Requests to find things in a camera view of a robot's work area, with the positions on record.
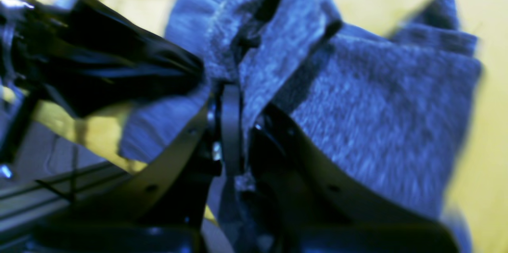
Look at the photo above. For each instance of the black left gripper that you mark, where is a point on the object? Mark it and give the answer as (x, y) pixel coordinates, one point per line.
(84, 56)

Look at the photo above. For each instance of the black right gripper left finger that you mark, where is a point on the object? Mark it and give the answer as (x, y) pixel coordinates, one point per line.
(160, 209)

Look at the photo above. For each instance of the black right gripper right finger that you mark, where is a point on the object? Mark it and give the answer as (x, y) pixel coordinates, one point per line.
(314, 207)

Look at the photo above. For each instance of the yellow table cloth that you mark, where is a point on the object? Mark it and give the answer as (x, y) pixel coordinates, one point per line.
(479, 187)

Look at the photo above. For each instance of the grey long-sleeve shirt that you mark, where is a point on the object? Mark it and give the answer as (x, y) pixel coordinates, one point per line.
(391, 112)

